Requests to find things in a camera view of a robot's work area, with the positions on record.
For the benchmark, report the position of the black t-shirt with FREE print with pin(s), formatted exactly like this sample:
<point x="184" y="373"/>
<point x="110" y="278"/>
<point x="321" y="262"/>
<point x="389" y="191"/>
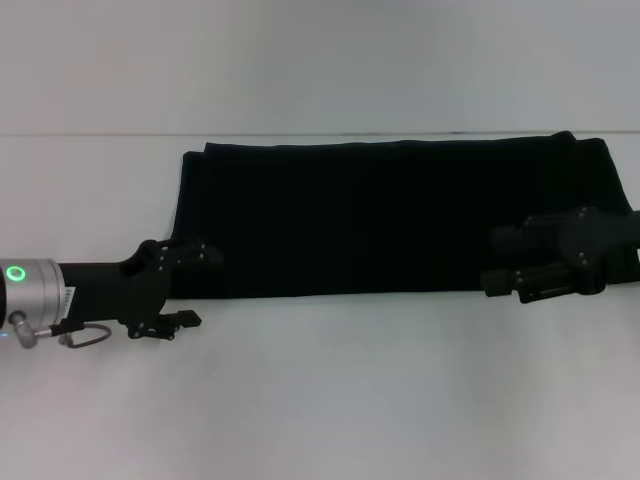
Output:
<point x="390" y="215"/>

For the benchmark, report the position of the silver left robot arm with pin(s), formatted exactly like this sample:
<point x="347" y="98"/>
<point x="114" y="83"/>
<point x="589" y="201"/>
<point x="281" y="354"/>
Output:
<point x="35" y="295"/>

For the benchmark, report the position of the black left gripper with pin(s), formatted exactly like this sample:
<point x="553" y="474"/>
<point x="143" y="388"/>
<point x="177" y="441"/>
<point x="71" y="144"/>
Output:
<point x="110" y="290"/>

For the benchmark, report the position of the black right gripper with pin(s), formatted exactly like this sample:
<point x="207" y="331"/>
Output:
<point x="600" y="250"/>

